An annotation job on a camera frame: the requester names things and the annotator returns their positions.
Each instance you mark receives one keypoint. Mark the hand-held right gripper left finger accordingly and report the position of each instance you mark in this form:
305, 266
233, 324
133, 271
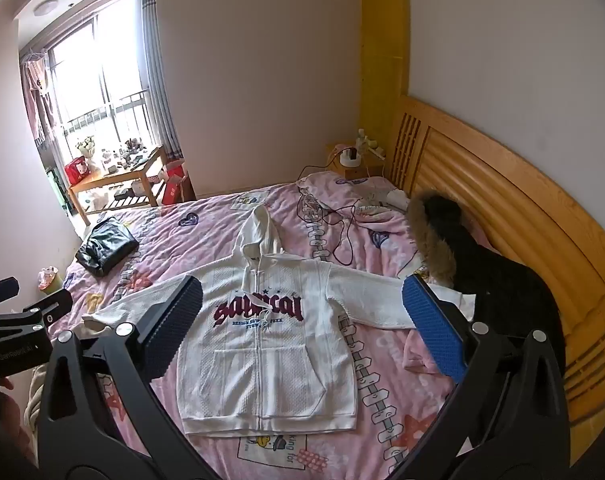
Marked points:
175, 325

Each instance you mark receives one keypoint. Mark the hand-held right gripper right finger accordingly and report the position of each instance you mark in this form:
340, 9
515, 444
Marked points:
432, 325

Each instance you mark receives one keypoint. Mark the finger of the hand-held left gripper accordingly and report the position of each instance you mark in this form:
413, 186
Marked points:
0, 290
52, 305

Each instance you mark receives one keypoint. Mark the white zip hoodie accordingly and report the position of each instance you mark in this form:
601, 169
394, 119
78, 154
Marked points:
262, 360

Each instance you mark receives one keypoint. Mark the hanging pink clothes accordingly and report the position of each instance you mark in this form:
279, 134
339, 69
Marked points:
37, 95

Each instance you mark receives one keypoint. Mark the person's left hand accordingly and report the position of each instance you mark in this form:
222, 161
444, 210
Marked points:
7, 410

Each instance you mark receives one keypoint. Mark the green trash bin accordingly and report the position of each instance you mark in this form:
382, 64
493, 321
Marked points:
50, 281

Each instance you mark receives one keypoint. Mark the cream bed sheet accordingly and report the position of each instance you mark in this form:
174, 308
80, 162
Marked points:
32, 400

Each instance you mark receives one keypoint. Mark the pink printed blanket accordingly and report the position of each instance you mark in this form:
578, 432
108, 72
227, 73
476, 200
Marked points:
392, 370

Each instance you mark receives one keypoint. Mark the folded shiny black jacket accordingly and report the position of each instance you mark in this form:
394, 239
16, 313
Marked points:
105, 247

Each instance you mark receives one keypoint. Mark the black coat with fur trim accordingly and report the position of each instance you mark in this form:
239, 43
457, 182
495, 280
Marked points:
492, 270

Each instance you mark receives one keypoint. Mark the white plastic bag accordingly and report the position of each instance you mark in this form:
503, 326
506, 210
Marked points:
100, 200

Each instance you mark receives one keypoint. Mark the crumpled white cloth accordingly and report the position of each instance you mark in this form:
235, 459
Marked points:
387, 200

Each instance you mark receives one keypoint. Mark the red bag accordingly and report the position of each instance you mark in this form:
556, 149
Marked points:
77, 170

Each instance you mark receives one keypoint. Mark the low wooden table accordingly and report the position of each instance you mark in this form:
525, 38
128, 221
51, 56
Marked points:
117, 173

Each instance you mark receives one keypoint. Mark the wooden bed headboard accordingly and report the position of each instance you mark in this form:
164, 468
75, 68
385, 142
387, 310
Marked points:
507, 185

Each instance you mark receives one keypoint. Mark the flower bouquet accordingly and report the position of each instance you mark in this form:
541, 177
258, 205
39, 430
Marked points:
86, 147

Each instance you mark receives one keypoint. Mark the wooden nightstand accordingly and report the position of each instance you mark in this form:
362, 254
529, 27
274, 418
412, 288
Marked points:
360, 171

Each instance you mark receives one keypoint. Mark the small table clutter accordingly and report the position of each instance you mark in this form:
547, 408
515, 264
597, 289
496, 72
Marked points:
130, 152

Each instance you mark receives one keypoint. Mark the white round device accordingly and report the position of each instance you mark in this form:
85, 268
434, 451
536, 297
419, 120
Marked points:
351, 158

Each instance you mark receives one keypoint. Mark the grey striped curtain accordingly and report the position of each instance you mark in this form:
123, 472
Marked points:
160, 85

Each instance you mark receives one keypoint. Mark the large window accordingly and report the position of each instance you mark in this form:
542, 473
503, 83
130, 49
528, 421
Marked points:
117, 60

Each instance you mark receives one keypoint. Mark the round ceiling lamp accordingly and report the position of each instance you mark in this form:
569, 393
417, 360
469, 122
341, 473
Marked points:
46, 7

